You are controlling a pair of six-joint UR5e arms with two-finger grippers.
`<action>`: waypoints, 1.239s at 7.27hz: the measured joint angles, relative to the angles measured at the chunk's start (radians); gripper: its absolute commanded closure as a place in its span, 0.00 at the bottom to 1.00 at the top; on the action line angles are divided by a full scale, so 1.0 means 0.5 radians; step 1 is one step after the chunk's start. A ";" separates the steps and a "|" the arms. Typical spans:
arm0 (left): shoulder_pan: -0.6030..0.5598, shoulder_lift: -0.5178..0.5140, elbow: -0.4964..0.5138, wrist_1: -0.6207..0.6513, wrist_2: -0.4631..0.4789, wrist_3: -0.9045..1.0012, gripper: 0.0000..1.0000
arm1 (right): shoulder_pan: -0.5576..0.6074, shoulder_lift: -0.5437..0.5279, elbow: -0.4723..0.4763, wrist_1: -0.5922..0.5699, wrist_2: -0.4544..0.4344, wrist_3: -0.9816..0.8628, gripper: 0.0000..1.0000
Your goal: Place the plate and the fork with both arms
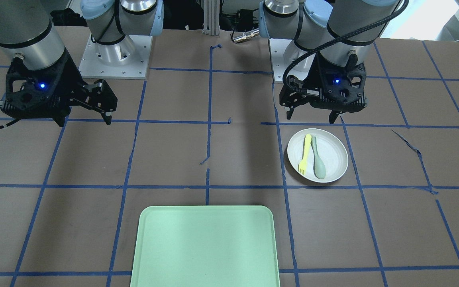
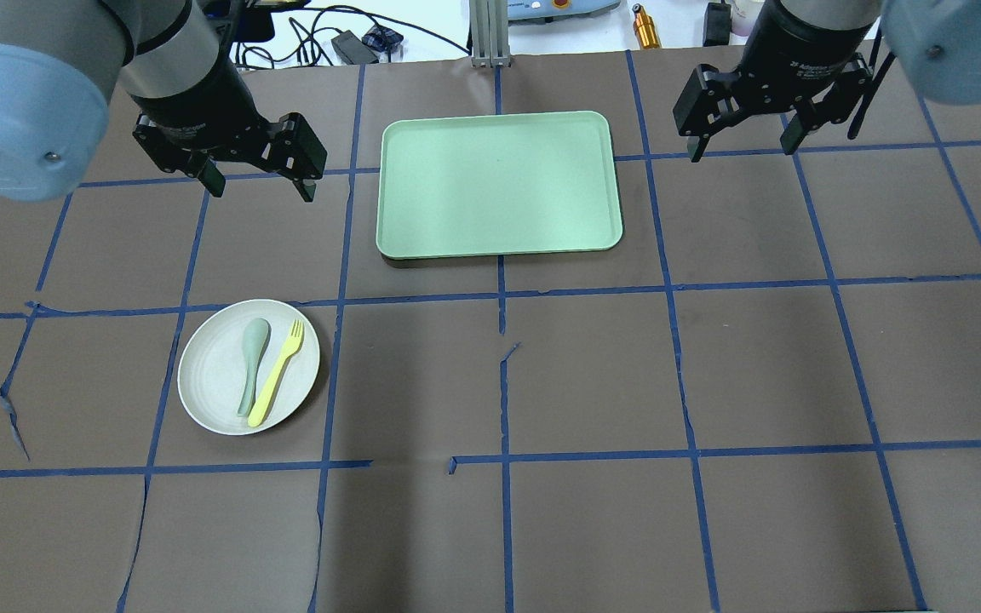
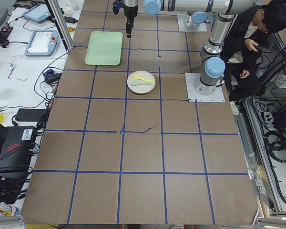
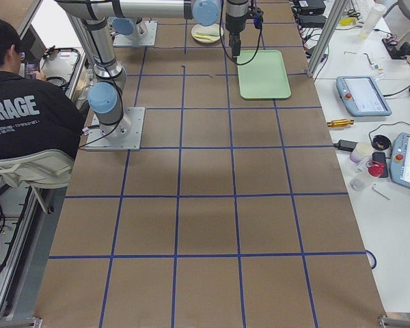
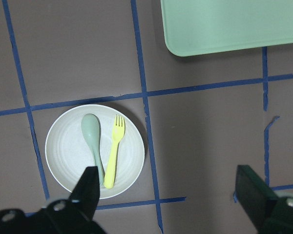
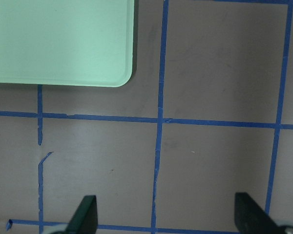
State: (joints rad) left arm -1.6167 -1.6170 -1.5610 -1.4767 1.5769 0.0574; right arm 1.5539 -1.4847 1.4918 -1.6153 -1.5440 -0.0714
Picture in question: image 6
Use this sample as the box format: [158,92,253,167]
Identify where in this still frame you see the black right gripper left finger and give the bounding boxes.
[66,195,98,234]

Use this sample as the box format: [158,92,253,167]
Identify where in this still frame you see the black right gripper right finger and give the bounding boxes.
[234,193,280,234]

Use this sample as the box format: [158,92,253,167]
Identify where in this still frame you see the mint green tray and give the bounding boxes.
[0,0,136,87]

